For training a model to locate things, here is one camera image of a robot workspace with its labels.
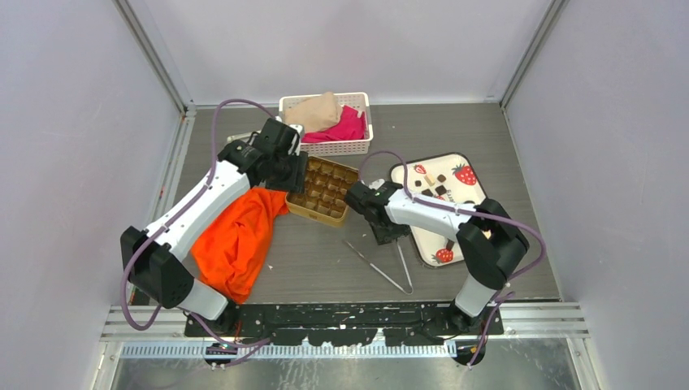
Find metal tongs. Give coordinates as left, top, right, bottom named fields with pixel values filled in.
left=342, top=239, right=415, bottom=296

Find gold chocolate tray box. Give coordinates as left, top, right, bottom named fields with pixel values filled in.
left=286, top=156, right=358, bottom=228

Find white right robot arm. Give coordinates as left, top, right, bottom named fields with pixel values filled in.
left=344, top=180, right=530, bottom=334

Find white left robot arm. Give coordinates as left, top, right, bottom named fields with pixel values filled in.
left=120, top=118, right=308, bottom=336

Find silver box lid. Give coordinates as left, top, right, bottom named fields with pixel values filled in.
left=226, top=131, right=259, bottom=144

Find white plastic basket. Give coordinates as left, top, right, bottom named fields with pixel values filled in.
left=279, top=92, right=374, bottom=156

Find beige cloth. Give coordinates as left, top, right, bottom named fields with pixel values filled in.
left=280, top=92, right=343, bottom=132

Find pink cloth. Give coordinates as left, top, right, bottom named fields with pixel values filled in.
left=301, top=106, right=367, bottom=144

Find strawberry pattern tray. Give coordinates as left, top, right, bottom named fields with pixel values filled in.
left=406, top=153, right=486, bottom=268

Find orange cloth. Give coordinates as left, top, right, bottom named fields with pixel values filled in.
left=191, top=188, right=288, bottom=304

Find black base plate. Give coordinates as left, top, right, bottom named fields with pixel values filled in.
left=207, top=301, right=504, bottom=347

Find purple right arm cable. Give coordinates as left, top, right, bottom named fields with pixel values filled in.
left=357, top=150, right=548, bottom=367

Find white slotted cable duct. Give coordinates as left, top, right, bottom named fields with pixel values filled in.
left=120, top=340, right=457, bottom=360

